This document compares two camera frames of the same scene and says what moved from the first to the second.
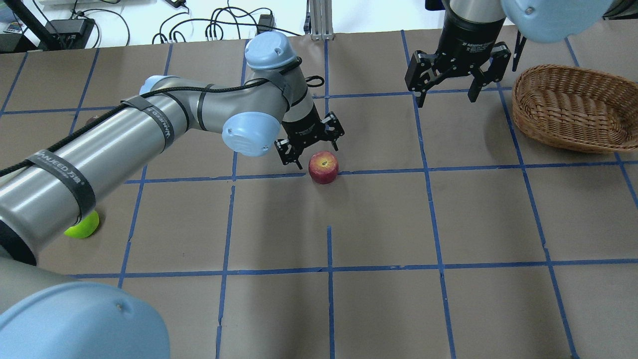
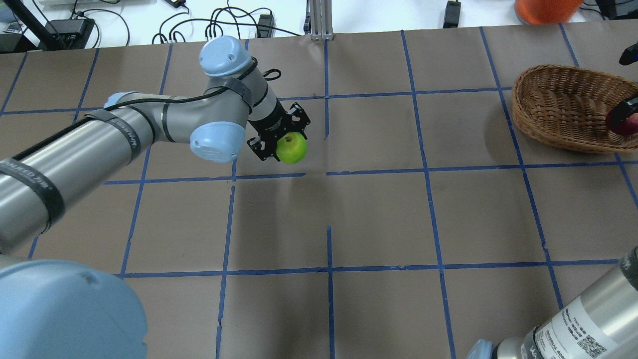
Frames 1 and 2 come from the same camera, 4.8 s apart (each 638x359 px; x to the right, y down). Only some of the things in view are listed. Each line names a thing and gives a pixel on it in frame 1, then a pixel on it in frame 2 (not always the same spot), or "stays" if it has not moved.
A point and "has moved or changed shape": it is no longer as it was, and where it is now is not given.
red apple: (323, 167) → (627, 126)
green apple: (85, 228) has moved or changed shape
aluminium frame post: (321, 22) stays
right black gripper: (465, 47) → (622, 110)
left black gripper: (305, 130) → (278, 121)
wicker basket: (576, 109) stays
